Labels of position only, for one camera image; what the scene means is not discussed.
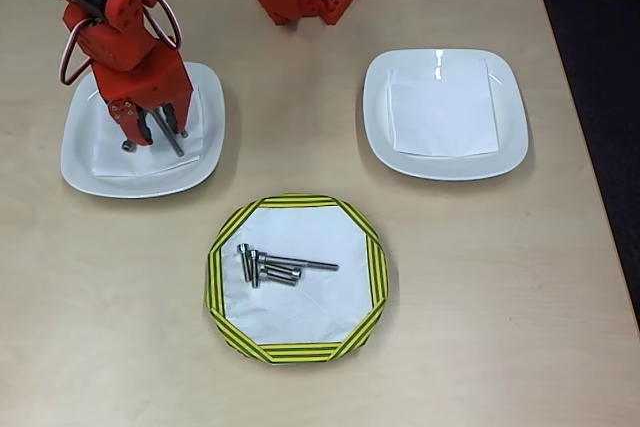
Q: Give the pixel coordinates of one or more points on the short steel socket head screw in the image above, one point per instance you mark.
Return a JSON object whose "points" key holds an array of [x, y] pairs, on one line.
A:
{"points": [[297, 273], [280, 280], [245, 264], [256, 272]]}

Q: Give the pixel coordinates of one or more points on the white paper napkin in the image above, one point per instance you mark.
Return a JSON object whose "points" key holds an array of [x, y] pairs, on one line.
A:
{"points": [[150, 162], [445, 107]]}

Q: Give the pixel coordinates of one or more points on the yellow green striped paper plate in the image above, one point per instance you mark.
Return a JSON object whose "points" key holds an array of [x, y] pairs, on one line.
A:
{"points": [[300, 352]]}

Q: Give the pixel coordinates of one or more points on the white square ceramic plate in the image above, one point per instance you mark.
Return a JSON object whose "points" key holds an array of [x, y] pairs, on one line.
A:
{"points": [[80, 167], [512, 147]]}

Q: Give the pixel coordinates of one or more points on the red printed robot arm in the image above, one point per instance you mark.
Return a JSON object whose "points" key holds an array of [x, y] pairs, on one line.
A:
{"points": [[120, 42]]}

